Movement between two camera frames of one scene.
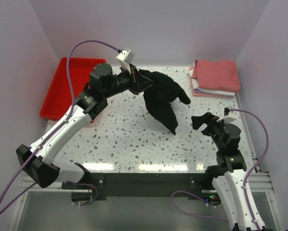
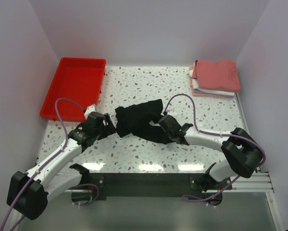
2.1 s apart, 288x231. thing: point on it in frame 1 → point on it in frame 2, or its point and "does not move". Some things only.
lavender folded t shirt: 199,92 does not move
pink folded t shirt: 219,75 does not move
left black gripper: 138,83 → 107,129
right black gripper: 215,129 → 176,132
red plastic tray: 59,101 does not move
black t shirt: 159,91 → 135,120
